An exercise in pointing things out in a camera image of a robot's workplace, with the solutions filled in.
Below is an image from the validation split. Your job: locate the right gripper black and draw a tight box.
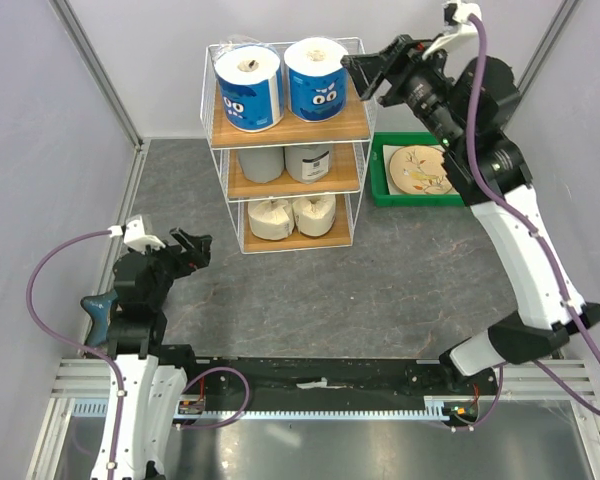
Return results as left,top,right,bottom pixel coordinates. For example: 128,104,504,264
343,32,467,153

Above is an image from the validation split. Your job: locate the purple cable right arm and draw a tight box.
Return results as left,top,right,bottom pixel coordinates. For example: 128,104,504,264
466,14,600,432

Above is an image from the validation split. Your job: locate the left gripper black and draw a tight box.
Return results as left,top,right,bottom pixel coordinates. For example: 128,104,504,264
134,227,211,307

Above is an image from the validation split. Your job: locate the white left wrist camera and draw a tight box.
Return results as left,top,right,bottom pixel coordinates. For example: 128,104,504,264
107,214,166,253

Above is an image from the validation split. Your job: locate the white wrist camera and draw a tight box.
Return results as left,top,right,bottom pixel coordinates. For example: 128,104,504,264
107,214,166,253
422,0,482,60

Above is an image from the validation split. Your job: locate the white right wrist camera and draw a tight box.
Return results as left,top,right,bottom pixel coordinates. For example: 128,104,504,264
422,0,482,60

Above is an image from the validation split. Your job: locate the blue grey cable duct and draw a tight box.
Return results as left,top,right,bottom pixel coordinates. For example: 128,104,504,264
72,396,481,419

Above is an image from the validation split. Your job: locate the blue roll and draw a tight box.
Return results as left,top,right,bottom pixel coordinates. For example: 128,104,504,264
284,37,348,122
213,43,285,133

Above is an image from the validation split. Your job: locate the aluminium frame rail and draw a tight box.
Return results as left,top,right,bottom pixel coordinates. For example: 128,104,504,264
52,359,596,401

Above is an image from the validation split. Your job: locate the grey paper towel roll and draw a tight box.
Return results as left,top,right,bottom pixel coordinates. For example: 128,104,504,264
284,144,333,184

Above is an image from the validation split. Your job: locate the white wire wooden shelf rack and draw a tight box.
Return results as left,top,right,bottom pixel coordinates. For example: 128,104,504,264
200,44,378,254

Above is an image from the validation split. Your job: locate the decorated ceramic plate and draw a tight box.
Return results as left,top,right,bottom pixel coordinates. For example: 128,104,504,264
388,145,455,196

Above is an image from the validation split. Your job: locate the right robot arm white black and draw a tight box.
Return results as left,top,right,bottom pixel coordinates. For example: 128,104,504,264
341,35,600,394

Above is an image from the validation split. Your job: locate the cream roll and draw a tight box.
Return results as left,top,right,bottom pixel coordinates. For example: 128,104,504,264
247,199,295,241
292,194,336,237

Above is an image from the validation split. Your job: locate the green plastic tray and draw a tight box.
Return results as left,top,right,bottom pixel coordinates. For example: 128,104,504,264
369,132,463,207

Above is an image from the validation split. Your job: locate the blue star shaped dish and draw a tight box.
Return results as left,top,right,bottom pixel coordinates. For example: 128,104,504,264
80,289,118,348

